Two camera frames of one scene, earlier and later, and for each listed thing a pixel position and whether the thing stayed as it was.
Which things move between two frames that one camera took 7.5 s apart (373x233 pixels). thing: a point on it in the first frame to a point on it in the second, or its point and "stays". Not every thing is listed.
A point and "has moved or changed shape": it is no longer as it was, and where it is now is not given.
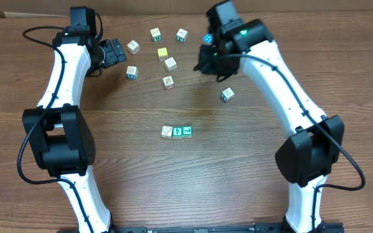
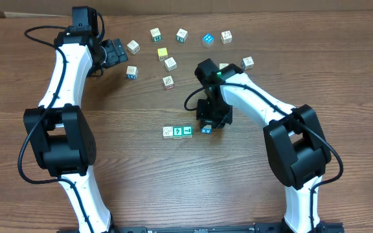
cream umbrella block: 227,94 has moved or changed shape
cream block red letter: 168,83 stays
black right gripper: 206,60 to 213,117
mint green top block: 187,131 stays
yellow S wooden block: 170,64 stays
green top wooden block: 177,133 stays
